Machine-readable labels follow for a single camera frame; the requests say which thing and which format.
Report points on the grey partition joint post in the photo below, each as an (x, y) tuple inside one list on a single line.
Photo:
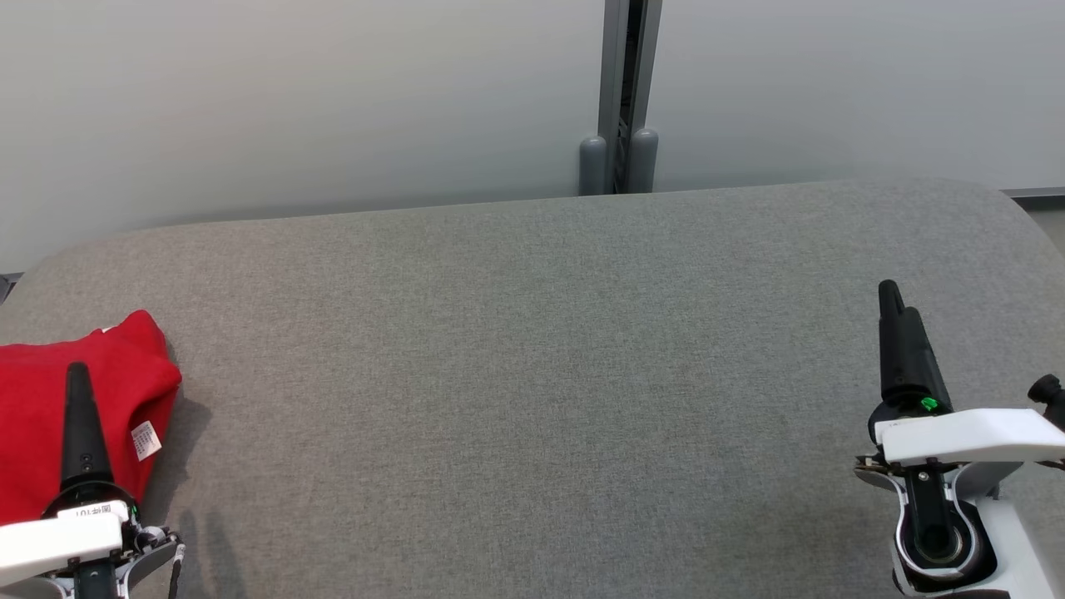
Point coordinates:
[(620, 100)]

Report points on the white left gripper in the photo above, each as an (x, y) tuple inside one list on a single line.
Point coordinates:
[(58, 537)]

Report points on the red white basketball jersey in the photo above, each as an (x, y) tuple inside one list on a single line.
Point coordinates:
[(42, 408)]

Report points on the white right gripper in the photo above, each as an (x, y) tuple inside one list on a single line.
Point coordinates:
[(973, 437)]

